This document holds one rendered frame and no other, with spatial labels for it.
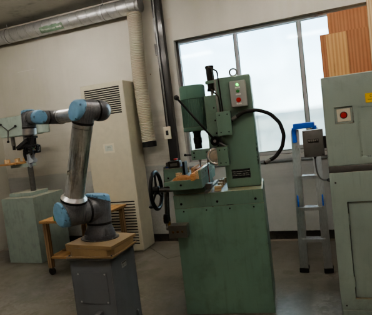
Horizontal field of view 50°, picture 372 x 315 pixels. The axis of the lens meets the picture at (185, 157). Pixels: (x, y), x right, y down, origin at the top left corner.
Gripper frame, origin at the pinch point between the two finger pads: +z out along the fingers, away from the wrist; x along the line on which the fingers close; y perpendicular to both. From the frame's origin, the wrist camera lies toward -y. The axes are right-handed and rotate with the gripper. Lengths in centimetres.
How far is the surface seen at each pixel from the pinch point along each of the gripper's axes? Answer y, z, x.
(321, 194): 171, 36, 124
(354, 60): 194, -72, 191
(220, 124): 121, -21, 42
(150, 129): -3, -21, 167
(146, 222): -14, 80, 168
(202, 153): 102, -2, 54
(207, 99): 109, -38, 51
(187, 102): 96, -37, 47
